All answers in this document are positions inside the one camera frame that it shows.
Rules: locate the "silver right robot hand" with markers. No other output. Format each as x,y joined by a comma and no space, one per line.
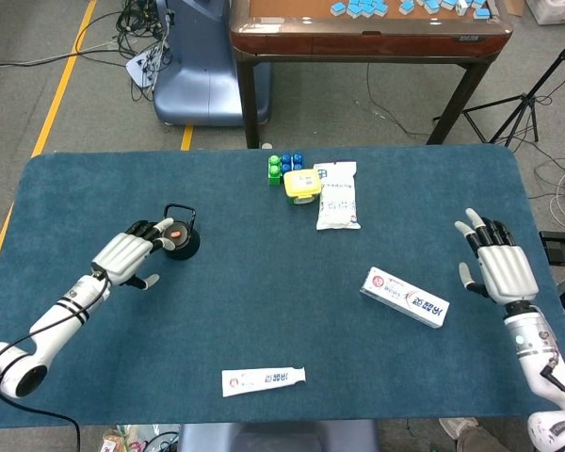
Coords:
506,270

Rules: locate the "teal blue carpeted table top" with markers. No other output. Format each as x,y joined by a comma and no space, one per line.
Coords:
263,282

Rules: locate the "white wet wipes pack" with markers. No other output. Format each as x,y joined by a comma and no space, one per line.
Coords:
336,202

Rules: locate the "black tripod stand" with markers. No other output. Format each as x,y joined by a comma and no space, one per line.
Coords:
527,101

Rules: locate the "black foot pedal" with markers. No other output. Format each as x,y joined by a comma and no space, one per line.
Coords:
562,247

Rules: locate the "black lid with orange knob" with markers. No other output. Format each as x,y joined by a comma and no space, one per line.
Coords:
182,235

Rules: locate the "white power strip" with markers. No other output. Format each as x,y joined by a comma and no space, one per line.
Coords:
143,70

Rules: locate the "white plastic basket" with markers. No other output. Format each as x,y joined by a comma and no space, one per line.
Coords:
555,11

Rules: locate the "brown cardboard box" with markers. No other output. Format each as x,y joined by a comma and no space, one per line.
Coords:
512,5

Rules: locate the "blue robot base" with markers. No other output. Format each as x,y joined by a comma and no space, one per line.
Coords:
198,85

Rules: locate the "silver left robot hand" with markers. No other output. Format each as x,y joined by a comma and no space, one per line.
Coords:
120,256

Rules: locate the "green building block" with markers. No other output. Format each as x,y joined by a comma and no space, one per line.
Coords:
275,172

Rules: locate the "black cast iron teapot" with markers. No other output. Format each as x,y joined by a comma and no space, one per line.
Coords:
183,252

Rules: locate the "white toothpaste tube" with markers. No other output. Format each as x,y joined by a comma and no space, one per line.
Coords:
263,379

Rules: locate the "blue building block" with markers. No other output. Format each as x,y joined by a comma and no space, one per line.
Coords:
292,162

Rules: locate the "white dice tile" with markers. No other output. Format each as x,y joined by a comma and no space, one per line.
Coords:
462,5

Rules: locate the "blue grey robot torso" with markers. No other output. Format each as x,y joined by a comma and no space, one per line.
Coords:
273,438

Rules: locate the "green tub with yellow lid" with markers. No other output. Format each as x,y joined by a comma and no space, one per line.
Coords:
301,183

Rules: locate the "grey sneaker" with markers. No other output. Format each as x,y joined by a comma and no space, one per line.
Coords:
456,427

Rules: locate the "brown mahjong table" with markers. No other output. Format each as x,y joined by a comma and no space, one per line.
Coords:
358,42

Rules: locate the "white toothpaste box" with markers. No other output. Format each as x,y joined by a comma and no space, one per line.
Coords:
405,296

